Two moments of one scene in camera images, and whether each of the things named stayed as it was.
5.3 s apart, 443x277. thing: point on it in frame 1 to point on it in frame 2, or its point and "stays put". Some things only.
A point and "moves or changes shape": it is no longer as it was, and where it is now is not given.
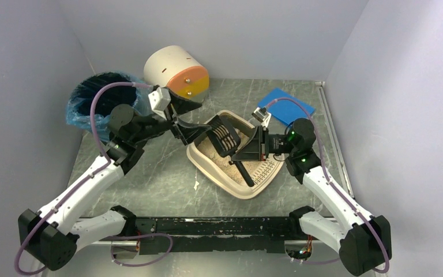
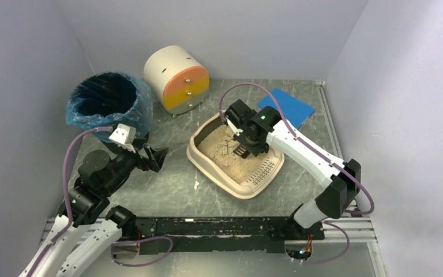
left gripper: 177,124 to 145,157
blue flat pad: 286,111 stays put
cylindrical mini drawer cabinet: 173,67 stays put
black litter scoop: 225,138 moves or changes shape
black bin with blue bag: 78,110 stays put
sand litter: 222,163 stays put
